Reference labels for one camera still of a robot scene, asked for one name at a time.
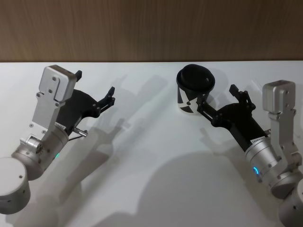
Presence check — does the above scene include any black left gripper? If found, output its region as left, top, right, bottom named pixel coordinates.
left=55, top=70, right=116, bottom=131

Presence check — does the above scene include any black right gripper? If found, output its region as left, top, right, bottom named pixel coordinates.
left=196, top=84, right=271, bottom=152

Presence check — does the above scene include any black and white paper cup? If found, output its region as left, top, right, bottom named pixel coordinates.
left=177, top=80, right=212, bottom=115

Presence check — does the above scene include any black plastic cup lid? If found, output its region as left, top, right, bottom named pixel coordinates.
left=176, top=63, right=216, bottom=92

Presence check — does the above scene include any thin dark left gripper cable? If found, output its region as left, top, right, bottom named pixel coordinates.
left=68, top=127, right=89, bottom=143

